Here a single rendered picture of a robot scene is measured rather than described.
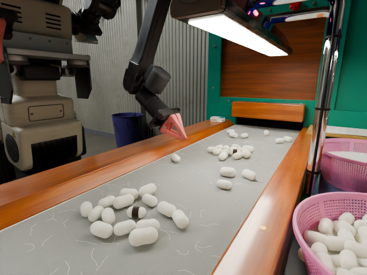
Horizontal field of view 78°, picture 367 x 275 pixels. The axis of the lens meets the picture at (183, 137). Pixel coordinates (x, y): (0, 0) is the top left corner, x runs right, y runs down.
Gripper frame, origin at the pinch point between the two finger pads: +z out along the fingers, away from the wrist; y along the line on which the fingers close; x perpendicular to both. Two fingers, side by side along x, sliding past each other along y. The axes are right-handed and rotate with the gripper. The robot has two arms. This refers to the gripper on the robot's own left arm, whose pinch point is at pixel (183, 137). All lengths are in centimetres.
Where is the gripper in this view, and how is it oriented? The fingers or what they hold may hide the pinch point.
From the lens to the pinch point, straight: 65.5
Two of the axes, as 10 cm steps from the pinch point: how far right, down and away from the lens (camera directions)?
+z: 6.6, 7.1, -2.7
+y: 5.4, -1.9, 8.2
